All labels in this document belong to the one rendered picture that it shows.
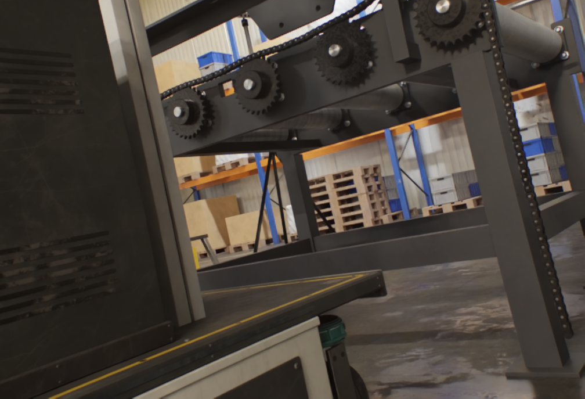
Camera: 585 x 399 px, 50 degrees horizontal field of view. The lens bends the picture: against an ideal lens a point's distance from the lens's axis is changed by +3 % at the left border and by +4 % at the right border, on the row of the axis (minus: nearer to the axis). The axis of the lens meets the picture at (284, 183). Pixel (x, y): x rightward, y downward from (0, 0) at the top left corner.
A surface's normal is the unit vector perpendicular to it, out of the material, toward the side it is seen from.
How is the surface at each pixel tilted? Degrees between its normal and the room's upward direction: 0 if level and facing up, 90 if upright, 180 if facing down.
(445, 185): 90
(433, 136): 90
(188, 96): 90
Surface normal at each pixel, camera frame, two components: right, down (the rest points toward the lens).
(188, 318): 0.72, -0.19
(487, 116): -0.57, 0.07
